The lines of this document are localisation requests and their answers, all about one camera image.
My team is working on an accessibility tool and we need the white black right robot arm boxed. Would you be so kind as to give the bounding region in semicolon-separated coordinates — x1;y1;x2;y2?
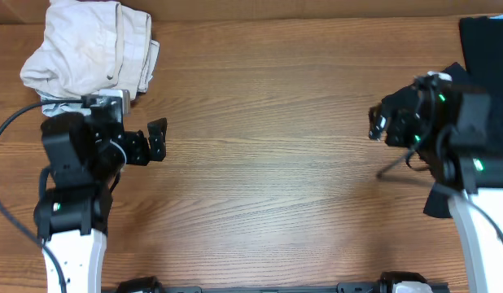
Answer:
369;72;503;292

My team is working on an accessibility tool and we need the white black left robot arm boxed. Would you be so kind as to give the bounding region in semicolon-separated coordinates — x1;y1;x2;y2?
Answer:
33;95;168;292

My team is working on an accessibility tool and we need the light blue folded garment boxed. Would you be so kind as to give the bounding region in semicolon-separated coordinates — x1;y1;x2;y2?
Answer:
41;98;91;117

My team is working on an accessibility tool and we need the beige folded garment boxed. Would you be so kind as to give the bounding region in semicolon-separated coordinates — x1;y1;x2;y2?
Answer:
20;0;160;98

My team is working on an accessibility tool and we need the black garment pile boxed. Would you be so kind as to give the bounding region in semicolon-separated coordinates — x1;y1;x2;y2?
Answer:
458;16;503;97

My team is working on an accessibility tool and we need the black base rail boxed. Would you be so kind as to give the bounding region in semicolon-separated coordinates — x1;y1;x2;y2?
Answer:
102;271;450;293

